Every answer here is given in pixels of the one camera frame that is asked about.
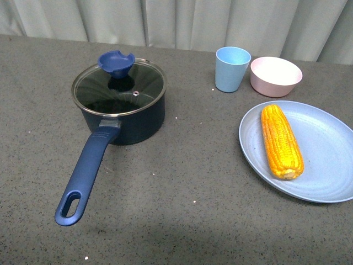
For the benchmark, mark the dark blue saucepan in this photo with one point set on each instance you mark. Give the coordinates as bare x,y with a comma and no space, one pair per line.
105,130

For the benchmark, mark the yellow corn cob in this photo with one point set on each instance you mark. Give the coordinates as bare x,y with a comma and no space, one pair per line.
284,156

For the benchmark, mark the grey curtain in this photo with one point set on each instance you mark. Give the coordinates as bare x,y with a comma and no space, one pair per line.
297,30

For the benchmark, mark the light blue cup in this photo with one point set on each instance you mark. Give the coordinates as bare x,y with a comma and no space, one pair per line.
231,65

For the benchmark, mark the pink bowl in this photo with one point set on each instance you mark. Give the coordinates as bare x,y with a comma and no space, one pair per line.
274,77

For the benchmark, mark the glass lid with blue knob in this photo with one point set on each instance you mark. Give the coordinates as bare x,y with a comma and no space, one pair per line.
118,85

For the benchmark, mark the light blue plate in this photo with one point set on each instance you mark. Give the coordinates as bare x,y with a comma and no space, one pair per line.
325,143

